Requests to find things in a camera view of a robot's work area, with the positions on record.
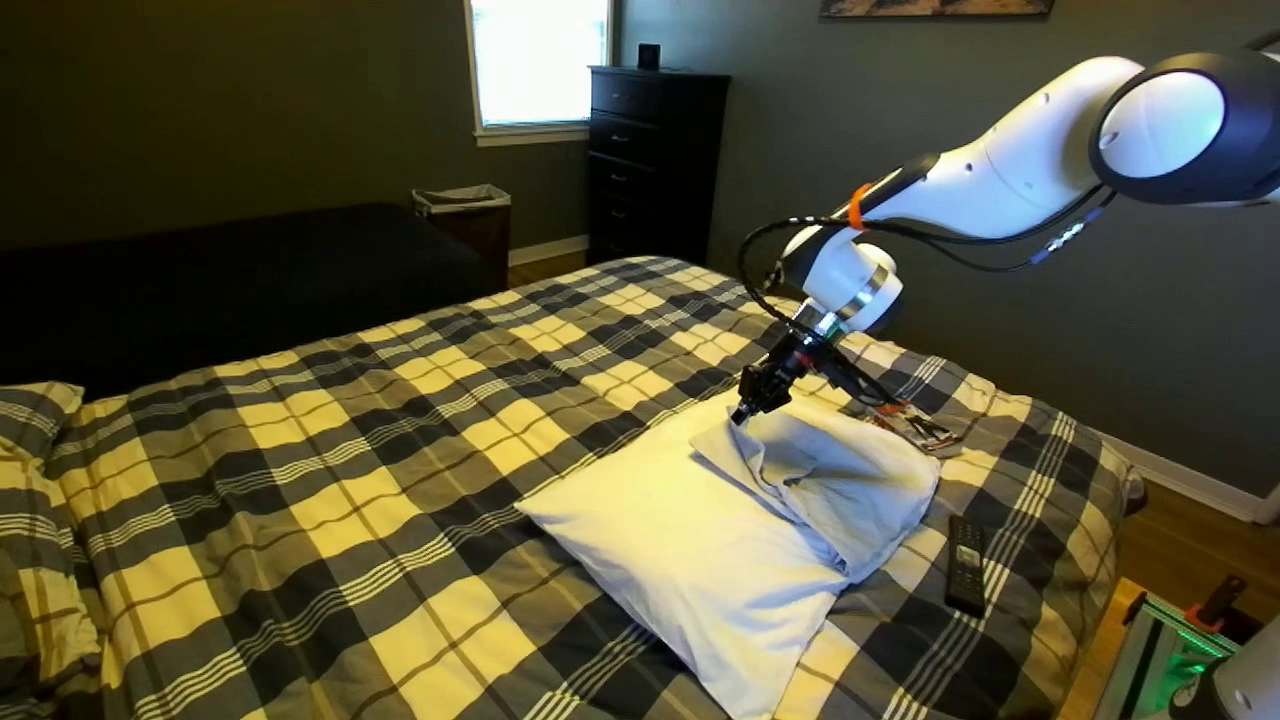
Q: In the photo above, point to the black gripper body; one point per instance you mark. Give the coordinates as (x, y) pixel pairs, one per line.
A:
(789, 356)

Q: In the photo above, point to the white towel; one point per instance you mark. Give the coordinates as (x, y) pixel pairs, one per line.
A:
(842, 486)

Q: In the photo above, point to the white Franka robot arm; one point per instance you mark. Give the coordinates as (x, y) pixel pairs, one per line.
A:
(1012, 174)

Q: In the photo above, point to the white box corner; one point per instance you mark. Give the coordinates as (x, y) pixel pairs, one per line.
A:
(1257, 682)

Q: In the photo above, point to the white pillow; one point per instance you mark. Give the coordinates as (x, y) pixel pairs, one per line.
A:
(682, 547)

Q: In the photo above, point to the small colourful packet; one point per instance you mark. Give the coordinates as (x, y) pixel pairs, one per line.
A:
(920, 431)

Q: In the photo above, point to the black tall dresser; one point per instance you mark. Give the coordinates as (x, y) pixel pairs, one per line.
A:
(652, 164)

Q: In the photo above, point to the black remote control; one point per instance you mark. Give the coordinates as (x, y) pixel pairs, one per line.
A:
(970, 566)

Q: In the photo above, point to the small black dresser-top object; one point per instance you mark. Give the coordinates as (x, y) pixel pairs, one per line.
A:
(650, 56)

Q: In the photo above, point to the dark nightstand with tray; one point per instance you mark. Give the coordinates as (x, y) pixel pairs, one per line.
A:
(467, 221)

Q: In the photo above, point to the plaid yellow grey comforter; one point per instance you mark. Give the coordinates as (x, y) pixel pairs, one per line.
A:
(401, 465)

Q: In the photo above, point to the bright window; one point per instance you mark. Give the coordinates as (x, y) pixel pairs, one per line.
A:
(543, 62)

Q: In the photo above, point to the light wooden board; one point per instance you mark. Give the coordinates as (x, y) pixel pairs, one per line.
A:
(1097, 660)

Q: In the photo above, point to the white baseboard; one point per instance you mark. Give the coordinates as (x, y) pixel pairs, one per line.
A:
(1200, 483)

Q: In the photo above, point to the black red clamp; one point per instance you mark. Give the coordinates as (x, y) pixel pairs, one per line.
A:
(1221, 602)

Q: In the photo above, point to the black couch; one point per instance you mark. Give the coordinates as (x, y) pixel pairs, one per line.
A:
(224, 286)

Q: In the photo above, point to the plaid pillow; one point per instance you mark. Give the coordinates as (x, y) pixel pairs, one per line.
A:
(35, 563)

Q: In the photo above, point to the framed wall picture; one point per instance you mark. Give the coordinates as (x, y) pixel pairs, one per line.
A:
(932, 7)

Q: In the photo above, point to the green frame object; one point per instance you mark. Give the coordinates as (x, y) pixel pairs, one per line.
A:
(1164, 660)

